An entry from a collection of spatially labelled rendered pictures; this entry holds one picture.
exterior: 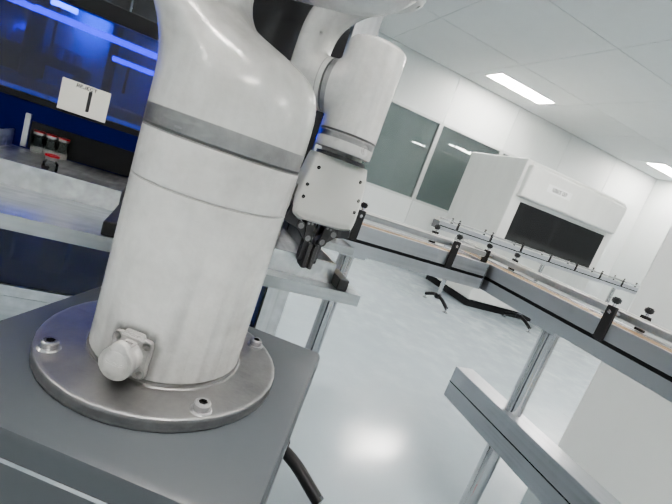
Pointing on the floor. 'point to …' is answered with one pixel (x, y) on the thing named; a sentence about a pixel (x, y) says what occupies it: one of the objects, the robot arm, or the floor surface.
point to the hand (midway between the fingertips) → (307, 253)
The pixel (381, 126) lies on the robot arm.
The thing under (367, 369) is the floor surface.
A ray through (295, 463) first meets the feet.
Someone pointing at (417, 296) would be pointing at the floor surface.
